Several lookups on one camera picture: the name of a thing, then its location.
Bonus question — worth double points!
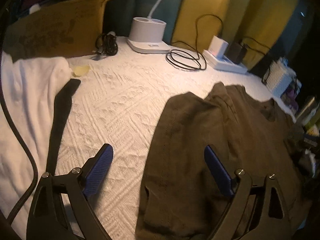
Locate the white desk lamp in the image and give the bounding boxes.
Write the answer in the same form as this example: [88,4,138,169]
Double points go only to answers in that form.
[127,0,170,54]

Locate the white power strip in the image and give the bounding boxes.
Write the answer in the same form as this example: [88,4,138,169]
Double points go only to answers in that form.
[202,50,248,74]

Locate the cardboard box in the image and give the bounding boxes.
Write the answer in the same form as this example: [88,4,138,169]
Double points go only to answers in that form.
[3,0,110,61]

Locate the purple cloth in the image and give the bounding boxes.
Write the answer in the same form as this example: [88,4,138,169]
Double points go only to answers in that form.
[280,85,299,114]

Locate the yellow curtain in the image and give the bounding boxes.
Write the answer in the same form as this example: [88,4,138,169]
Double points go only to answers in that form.
[171,0,299,69]

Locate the white charger adapter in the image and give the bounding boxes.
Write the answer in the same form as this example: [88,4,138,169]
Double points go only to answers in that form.
[208,36,228,59]

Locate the black charger adapter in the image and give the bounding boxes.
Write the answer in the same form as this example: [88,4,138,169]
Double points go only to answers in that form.
[225,42,247,64]

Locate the brown t-shirt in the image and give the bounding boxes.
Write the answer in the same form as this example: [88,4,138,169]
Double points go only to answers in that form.
[136,83,310,239]

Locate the white plastic basket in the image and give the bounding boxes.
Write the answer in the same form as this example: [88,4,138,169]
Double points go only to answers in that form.
[262,57,296,97]

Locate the black strap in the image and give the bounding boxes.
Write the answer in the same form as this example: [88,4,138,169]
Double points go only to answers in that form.
[45,78,82,176]

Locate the coiled black cable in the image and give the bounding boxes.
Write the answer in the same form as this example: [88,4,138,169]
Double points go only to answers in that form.
[165,13,225,72]

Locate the black cable bundle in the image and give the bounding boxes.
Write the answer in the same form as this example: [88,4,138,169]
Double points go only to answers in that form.
[94,31,119,57]

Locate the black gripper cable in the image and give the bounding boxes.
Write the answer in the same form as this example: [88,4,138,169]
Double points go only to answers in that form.
[0,52,39,227]

